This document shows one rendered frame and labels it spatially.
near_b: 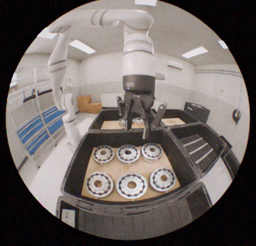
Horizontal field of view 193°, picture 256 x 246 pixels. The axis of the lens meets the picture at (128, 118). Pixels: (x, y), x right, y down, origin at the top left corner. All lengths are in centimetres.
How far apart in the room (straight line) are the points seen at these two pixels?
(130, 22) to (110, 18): 6
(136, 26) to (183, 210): 55
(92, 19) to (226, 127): 356
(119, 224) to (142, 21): 52
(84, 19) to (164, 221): 63
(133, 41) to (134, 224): 47
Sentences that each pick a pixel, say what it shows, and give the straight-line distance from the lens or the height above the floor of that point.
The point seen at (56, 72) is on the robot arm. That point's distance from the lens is 37.
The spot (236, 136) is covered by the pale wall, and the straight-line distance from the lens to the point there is 336.
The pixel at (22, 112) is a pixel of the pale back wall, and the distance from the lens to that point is 278.
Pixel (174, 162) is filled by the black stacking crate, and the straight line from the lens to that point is 35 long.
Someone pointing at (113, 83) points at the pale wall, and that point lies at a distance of 330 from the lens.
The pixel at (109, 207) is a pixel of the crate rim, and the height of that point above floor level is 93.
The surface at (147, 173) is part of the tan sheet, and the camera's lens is 32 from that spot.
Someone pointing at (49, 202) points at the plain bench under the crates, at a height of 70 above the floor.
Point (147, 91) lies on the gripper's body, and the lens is 15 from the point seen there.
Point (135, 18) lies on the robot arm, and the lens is 21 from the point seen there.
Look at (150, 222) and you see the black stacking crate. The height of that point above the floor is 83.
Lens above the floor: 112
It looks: 26 degrees down
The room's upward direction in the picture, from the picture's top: straight up
